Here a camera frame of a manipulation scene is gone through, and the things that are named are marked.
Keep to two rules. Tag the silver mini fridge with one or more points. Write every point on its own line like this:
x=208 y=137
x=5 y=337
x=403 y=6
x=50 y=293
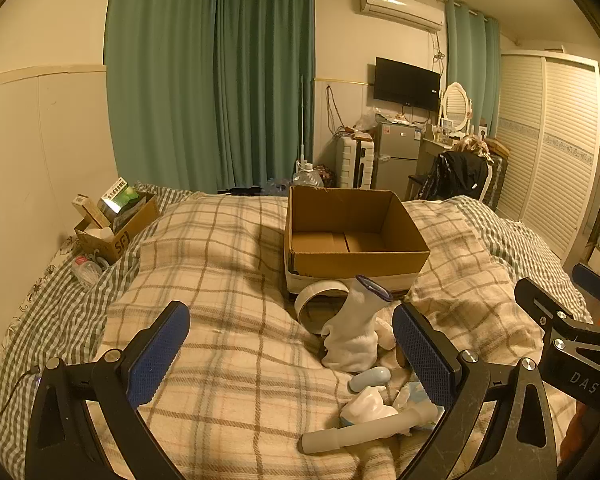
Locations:
x=395 y=160

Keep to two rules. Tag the clear plastic bag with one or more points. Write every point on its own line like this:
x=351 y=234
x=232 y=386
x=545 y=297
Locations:
x=367 y=120

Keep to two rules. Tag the white louvred wardrobe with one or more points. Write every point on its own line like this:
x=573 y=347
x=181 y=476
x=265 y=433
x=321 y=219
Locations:
x=550 y=150

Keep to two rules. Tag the white oval vanity mirror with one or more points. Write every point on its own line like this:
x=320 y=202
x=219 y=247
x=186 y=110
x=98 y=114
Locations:
x=455 y=102

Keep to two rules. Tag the dark patterned bag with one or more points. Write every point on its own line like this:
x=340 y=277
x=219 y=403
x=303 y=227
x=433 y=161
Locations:
x=326 y=176

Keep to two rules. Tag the beige plaid blanket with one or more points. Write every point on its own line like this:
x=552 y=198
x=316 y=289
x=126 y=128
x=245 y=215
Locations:
x=230 y=285

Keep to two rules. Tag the small blue white gadget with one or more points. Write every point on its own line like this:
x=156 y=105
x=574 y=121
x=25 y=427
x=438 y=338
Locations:
x=367 y=380

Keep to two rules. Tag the green printed carton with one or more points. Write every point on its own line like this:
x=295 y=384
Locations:
x=120 y=200

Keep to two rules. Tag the narrow green curtain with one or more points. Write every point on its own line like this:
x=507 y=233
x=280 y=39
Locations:
x=472 y=70

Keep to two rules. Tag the small cardboard storage box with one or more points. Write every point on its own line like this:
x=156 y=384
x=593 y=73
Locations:
x=125 y=240

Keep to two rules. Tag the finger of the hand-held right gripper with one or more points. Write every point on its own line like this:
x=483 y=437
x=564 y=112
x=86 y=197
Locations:
x=590 y=277
x=532 y=297

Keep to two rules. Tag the white mop pole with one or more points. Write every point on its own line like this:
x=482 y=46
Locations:
x=302 y=120

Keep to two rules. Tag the white chair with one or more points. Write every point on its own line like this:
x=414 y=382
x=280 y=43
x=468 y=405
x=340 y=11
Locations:
x=489 y=185

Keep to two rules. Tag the clear plastic bottle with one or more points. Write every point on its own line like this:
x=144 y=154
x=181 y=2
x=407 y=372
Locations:
x=85 y=270

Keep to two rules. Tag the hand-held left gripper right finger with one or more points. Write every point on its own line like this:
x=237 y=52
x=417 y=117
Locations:
x=425 y=360

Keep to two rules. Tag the black jacket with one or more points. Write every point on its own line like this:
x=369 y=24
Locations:
x=457 y=175

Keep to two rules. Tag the dark hard suitcase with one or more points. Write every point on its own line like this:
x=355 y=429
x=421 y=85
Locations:
x=497 y=180

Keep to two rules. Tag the black wall television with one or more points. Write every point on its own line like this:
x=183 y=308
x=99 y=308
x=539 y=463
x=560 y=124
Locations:
x=405 y=82

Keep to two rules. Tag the white hard suitcase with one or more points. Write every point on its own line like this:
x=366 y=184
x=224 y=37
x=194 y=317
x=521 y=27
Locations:
x=352 y=162

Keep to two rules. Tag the tan slim carton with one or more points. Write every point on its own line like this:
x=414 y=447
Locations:
x=87 y=207

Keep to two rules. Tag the white plastic tube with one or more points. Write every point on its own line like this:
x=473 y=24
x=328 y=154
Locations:
x=360 y=435

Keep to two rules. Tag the small white sock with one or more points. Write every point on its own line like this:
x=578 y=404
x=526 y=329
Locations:
x=386 y=335

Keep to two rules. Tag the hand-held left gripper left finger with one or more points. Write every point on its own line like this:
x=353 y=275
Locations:
x=160 y=355

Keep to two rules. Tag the white cloth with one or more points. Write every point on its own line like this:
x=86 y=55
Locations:
x=367 y=407

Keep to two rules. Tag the blue white packet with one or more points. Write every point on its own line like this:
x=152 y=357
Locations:
x=410 y=395

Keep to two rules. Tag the large clear water jug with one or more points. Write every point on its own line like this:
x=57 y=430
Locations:
x=307 y=177

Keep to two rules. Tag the large cardboard box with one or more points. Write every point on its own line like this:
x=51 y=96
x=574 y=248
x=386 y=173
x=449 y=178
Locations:
x=360 y=265

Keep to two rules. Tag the white air conditioner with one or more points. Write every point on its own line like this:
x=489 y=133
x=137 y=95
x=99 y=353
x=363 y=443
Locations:
x=400 y=7

